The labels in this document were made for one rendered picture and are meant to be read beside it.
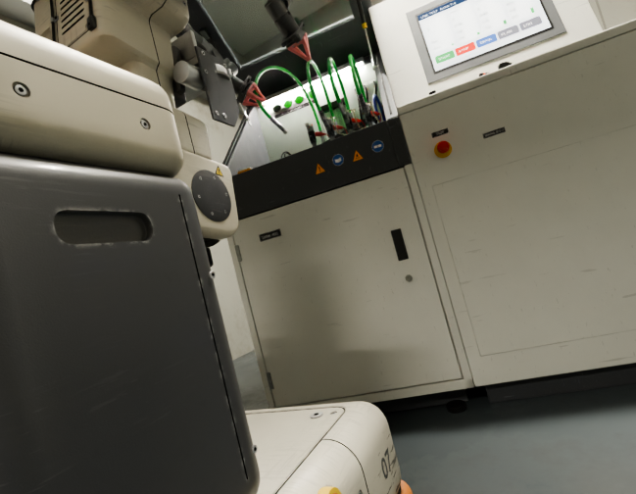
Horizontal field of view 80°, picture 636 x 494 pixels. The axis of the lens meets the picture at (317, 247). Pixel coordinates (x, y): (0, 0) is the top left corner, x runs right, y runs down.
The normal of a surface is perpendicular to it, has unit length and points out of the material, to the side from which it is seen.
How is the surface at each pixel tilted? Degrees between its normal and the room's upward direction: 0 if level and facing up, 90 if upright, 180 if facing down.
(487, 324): 90
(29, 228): 90
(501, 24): 76
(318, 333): 90
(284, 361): 90
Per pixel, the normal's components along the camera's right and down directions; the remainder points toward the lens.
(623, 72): -0.29, 0.01
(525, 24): -0.34, -0.22
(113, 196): 0.86, -0.26
